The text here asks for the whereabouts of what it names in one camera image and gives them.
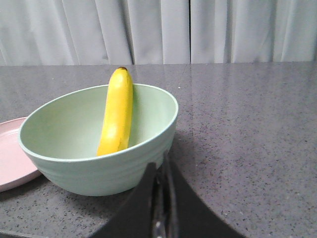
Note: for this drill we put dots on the white curtain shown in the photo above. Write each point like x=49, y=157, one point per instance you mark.
x=87, y=32

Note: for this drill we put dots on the yellow banana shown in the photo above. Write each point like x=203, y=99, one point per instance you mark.
x=118, y=113

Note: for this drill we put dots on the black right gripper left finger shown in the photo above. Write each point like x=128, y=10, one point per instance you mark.
x=134, y=217

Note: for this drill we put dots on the green bowl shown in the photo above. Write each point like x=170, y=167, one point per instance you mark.
x=62, y=136

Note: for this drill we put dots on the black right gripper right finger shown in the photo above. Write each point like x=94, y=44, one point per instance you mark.
x=182, y=213

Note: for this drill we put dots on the pink plate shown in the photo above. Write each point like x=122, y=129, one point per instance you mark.
x=16, y=168

